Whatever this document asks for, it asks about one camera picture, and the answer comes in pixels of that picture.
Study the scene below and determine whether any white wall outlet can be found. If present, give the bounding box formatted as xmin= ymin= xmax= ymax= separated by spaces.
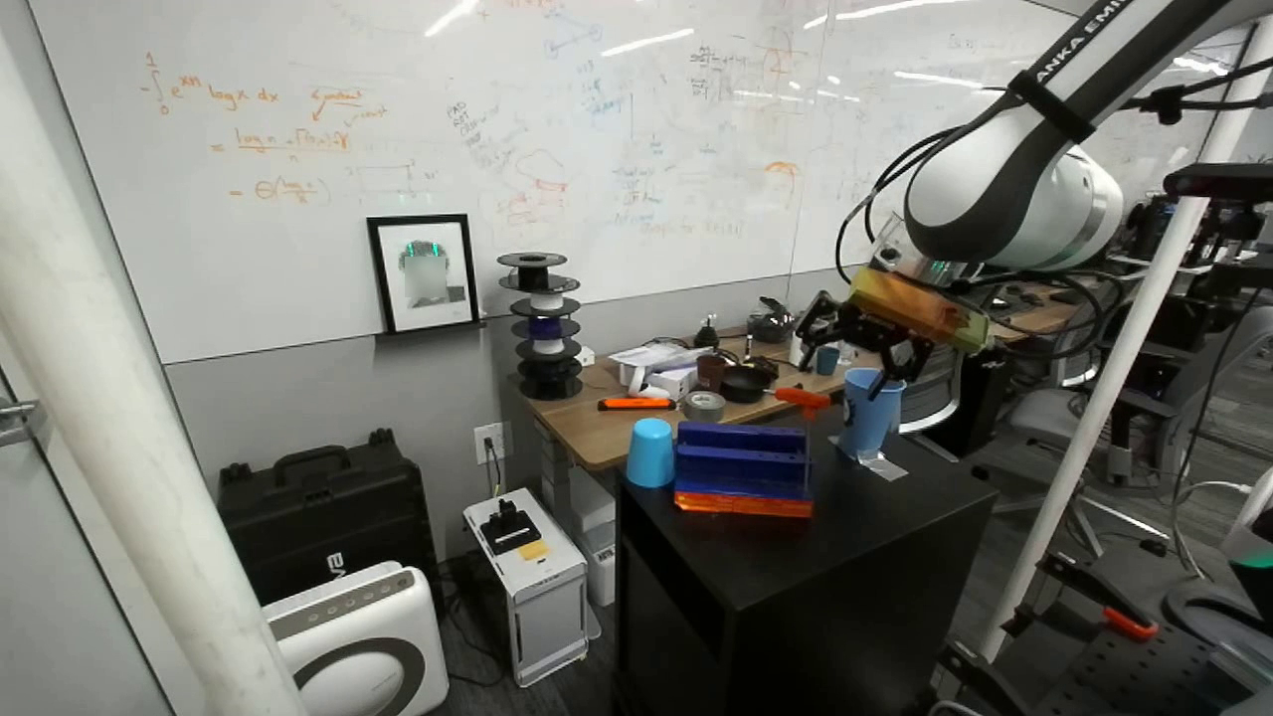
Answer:
xmin=470 ymin=419 xmax=511 ymax=470

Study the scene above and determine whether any black hard case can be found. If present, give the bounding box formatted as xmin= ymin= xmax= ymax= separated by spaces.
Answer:
xmin=216 ymin=424 xmax=441 ymax=609

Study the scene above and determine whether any blue plastic cup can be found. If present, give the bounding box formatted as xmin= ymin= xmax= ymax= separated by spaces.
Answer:
xmin=833 ymin=366 xmax=907 ymax=467

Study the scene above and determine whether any wooden desk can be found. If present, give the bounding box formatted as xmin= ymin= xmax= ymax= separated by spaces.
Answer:
xmin=527 ymin=281 xmax=1088 ymax=482

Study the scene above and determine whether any orange handled screwdriver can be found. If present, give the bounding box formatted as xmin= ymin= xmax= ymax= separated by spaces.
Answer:
xmin=773 ymin=381 xmax=879 ymax=414

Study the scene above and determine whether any framed portrait picture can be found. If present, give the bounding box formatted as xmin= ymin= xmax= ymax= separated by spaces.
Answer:
xmin=362 ymin=210 xmax=484 ymax=338

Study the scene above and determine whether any black round bowl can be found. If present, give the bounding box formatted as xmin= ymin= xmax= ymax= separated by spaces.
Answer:
xmin=718 ymin=364 xmax=783 ymax=405

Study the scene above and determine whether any silver metal tag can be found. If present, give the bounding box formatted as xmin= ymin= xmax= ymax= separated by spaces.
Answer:
xmin=856 ymin=448 xmax=914 ymax=484

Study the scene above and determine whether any white air purifier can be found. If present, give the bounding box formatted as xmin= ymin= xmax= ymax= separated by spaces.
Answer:
xmin=260 ymin=558 xmax=454 ymax=716

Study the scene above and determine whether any wooden stick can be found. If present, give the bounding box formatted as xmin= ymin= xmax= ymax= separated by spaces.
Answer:
xmin=718 ymin=389 xmax=800 ymax=431

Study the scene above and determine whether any blue and orange tool holder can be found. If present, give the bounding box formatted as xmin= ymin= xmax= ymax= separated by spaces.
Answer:
xmin=670 ymin=419 xmax=821 ymax=524

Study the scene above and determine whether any light blue upturned cup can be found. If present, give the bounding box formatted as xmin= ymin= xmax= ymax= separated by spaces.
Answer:
xmin=622 ymin=414 xmax=681 ymax=492

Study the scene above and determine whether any black cabinet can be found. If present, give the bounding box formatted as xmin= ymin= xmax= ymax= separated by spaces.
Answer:
xmin=613 ymin=424 xmax=1003 ymax=716

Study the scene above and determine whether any orange handled clamp tool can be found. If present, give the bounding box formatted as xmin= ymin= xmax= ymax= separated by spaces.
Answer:
xmin=1036 ymin=553 xmax=1166 ymax=650

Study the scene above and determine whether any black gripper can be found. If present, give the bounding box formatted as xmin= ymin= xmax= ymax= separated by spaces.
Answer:
xmin=792 ymin=288 xmax=940 ymax=410

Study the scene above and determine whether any yellow taped wrist camera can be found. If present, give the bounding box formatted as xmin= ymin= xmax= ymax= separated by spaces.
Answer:
xmin=848 ymin=261 xmax=997 ymax=357

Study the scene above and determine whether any white boxes pile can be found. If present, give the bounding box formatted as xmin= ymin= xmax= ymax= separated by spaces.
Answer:
xmin=604 ymin=338 xmax=711 ymax=403

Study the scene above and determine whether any grey tape roll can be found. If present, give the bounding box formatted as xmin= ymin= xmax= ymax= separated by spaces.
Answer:
xmin=681 ymin=386 xmax=731 ymax=424

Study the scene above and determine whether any metal door handle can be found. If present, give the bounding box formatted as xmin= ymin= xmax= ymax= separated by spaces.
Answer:
xmin=0 ymin=394 xmax=48 ymax=444

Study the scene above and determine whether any thick white pole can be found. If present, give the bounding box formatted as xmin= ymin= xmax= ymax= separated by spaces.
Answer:
xmin=0 ymin=169 xmax=311 ymax=716

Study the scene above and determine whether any stack of filament spools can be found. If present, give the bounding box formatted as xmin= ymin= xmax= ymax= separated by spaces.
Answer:
xmin=494 ymin=247 xmax=589 ymax=403

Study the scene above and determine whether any orange tool on desk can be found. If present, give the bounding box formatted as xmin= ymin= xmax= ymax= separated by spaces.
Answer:
xmin=594 ymin=389 xmax=681 ymax=419

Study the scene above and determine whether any thin white pole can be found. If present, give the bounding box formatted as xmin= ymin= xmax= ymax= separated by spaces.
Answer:
xmin=979 ymin=21 xmax=1273 ymax=667

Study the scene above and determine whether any grey office chair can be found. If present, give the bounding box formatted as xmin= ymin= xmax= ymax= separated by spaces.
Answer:
xmin=894 ymin=345 xmax=979 ymax=439

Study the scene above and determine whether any white box device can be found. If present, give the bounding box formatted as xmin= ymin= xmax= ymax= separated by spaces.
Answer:
xmin=459 ymin=484 xmax=597 ymax=692

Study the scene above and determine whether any large whiteboard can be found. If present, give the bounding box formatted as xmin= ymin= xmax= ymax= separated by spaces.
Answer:
xmin=23 ymin=0 xmax=1051 ymax=371

